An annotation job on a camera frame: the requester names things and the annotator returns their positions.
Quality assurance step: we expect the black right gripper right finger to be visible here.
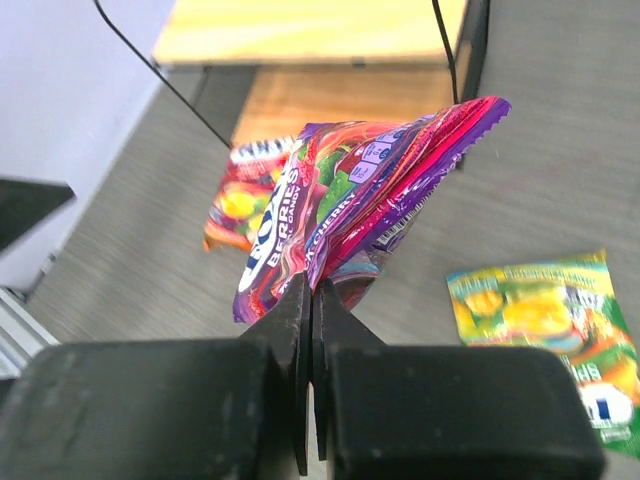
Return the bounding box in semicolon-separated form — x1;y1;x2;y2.
312;281;606;479

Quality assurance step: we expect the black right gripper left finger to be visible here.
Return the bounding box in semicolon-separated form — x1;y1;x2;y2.
1;274;311;479

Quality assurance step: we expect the purple Fox's berries candy bag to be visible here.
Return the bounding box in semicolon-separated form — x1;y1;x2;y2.
232;96;511;325

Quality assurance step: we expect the orange Fox's fruits candy bag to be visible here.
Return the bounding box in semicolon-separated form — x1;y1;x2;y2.
203;136;295;251

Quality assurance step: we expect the green Fox's spring tea bag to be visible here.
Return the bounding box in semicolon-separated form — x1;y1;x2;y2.
446;250;639;457

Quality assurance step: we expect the black wire wooden shelf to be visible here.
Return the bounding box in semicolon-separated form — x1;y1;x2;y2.
152;1;490;144

